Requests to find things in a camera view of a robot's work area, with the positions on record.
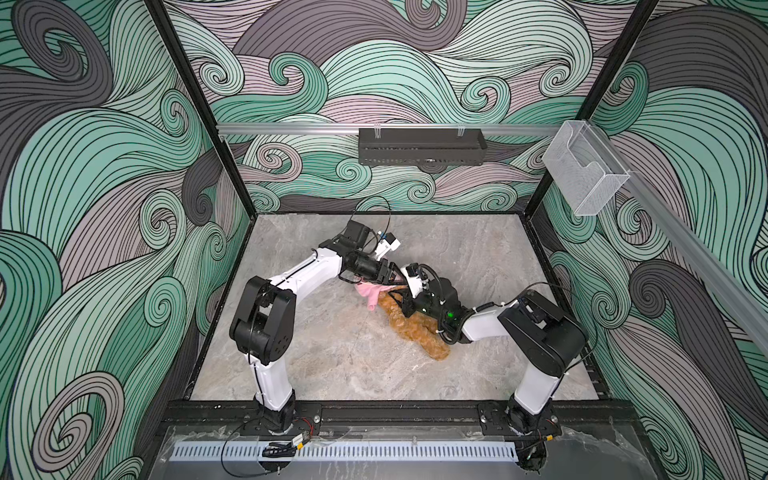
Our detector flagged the brown teddy bear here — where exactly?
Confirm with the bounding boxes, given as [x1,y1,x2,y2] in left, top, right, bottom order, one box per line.
[378,292,450,361]

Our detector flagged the white slotted cable duct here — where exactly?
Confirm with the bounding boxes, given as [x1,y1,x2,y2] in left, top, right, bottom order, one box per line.
[170,440,518,465]

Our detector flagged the black perforated wall tray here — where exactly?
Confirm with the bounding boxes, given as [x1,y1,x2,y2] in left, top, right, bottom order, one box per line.
[357,129,488,168]

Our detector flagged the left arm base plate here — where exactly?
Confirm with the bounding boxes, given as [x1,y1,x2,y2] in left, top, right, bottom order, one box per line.
[240,399,322,436]

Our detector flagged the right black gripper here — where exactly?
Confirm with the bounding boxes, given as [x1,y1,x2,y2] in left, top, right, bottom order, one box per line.
[386,283,448,326]

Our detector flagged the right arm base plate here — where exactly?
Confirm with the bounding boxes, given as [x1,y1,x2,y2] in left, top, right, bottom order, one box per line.
[478,397,562,439]

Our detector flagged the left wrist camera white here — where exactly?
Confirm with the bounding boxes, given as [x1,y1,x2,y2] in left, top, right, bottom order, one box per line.
[374,232,401,260]

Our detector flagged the clear acrylic wall box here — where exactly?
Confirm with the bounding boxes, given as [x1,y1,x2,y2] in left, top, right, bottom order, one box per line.
[542,120,630,217]

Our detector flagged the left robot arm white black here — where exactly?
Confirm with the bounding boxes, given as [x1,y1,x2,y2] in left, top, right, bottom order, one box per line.
[229,220,400,412]

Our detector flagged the back aluminium rail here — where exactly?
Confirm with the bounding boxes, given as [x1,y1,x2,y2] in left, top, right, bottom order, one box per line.
[216,122,560,136]

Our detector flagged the pink teddy hoodie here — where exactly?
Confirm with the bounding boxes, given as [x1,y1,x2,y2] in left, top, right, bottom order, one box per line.
[355,282,400,311]

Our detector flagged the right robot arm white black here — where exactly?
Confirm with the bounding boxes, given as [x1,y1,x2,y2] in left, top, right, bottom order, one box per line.
[395,278,589,431]

